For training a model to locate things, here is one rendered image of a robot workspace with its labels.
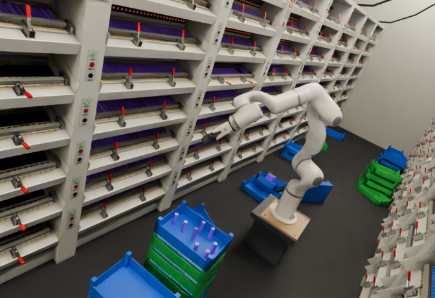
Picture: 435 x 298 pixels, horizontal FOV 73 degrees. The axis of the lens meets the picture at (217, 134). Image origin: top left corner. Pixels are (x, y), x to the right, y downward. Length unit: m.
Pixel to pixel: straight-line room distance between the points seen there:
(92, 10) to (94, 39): 0.10
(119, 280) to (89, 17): 1.05
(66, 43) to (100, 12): 0.16
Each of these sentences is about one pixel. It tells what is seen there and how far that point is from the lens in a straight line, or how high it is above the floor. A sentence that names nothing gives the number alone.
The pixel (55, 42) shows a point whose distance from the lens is 1.14.
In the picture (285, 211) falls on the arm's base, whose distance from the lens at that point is 1.99.
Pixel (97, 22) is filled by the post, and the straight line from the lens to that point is 1.19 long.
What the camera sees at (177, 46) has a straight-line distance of 1.52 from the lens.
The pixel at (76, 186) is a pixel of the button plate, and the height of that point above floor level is 0.48.
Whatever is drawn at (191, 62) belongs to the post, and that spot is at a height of 1.04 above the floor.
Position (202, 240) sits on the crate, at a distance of 1.47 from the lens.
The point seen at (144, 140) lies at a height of 0.59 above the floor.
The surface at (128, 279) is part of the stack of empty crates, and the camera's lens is 1.47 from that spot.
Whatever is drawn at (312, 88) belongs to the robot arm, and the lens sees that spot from 1.57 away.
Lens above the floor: 1.42
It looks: 24 degrees down
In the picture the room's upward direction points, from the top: 19 degrees clockwise
